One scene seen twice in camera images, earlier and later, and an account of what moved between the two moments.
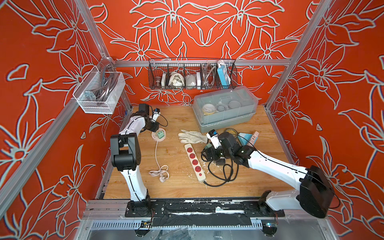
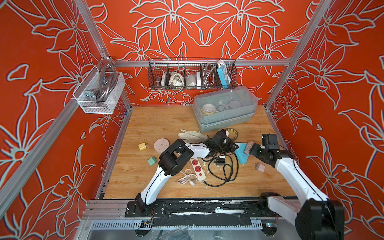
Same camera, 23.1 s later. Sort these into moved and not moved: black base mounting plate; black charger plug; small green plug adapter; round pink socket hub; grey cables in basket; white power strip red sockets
Moved: small green plug adapter; round pink socket hub
Not moved: grey cables in basket; black base mounting plate; white power strip red sockets; black charger plug
